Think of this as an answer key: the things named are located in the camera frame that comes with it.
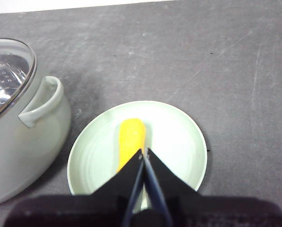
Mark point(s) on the pale green electric steamer pot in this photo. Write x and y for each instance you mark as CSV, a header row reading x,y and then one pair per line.
x,y
36,146

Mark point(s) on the pale green round plate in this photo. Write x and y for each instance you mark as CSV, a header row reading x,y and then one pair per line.
x,y
96,146

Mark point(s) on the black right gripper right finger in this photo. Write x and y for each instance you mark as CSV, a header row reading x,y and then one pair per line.
x,y
166,182

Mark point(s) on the yellow corn cob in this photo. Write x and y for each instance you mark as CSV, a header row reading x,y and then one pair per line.
x,y
131,137

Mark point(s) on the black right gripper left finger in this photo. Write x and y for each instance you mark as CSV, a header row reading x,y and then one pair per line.
x,y
122,182

